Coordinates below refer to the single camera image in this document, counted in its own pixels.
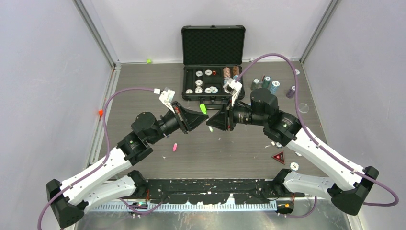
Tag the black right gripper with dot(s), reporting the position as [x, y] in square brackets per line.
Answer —
[223, 119]

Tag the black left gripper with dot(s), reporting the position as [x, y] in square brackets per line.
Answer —
[187, 120]

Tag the green pen cap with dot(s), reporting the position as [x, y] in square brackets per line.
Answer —
[203, 108]

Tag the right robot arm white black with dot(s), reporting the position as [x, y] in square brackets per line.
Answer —
[346, 190]

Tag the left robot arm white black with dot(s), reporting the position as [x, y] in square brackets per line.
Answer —
[66, 197]

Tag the dark green chip stack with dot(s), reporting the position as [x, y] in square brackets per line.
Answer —
[256, 83]

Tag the teal chip stack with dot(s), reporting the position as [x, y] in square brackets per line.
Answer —
[266, 81]

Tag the black poker chip case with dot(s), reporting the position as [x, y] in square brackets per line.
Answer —
[211, 55]

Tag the light blue chip stack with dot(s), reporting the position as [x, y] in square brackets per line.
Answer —
[274, 85]

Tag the red triangle sign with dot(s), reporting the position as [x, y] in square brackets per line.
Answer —
[279, 157]

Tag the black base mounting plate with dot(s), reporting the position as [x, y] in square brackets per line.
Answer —
[211, 191]

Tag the purple chip stack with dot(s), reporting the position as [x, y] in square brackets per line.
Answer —
[291, 92]

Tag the clear dealer button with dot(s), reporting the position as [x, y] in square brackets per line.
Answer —
[303, 108]

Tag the white chip near base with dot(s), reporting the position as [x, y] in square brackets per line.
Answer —
[294, 166]

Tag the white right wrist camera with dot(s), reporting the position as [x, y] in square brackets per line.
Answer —
[233, 87]

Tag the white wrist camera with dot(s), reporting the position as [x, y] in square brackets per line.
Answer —
[233, 87]
[166, 96]

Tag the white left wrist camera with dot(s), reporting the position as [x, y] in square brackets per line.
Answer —
[166, 96]

